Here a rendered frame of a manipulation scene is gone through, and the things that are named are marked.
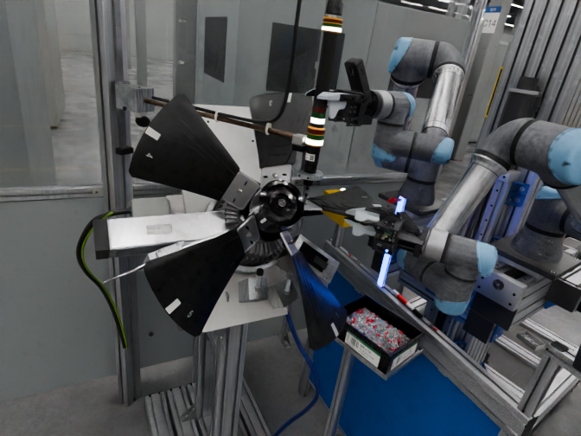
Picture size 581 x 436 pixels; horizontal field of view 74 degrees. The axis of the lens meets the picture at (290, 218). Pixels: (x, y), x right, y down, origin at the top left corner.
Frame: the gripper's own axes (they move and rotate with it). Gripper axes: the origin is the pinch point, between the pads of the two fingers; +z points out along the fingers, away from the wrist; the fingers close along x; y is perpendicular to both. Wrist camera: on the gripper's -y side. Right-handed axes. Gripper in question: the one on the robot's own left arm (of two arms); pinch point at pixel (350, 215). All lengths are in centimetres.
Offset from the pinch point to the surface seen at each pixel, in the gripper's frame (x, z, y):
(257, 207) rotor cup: -4.9, 18.0, 18.2
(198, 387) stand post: 91, 47, 9
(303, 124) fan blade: -19.4, 19.0, -6.5
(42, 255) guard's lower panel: 43, 109, 20
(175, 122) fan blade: -21.7, 39.4, 20.6
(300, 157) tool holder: -13.9, 14.3, 3.8
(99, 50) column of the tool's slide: -31, 84, 1
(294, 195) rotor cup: -6.2, 12.3, 9.9
